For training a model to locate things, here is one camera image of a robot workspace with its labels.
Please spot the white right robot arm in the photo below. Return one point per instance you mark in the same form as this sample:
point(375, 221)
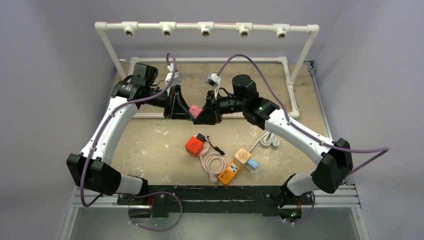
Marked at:
point(332, 157)

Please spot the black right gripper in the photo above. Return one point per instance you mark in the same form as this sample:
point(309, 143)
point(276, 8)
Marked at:
point(215, 107)

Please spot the pink square charger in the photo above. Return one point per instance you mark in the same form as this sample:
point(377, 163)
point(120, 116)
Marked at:
point(195, 111)

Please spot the black charger adapter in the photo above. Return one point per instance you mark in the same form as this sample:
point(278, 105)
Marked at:
point(202, 137)

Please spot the red cube socket adapter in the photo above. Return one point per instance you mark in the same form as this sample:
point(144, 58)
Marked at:
point(194, 146)

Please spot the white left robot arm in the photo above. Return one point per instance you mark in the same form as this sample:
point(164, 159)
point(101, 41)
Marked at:
point(91, 168)

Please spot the blue square charger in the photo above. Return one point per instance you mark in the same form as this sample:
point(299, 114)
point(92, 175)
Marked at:
point(252, 164)

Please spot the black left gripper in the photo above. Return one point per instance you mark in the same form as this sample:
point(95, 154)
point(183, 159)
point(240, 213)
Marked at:
point(179, 110)

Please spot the beige cube socket adapter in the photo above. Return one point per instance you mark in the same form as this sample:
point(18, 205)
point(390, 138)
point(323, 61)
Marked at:
point(241, 156)

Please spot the orange power strip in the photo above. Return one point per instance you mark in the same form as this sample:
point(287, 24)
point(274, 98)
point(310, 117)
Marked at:
point(268, 139)

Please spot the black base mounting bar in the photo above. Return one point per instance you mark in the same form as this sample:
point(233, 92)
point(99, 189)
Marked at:
point(267, 200)

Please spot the aluminium rail frame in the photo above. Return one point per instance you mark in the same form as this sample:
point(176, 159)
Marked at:
point(153, 149)

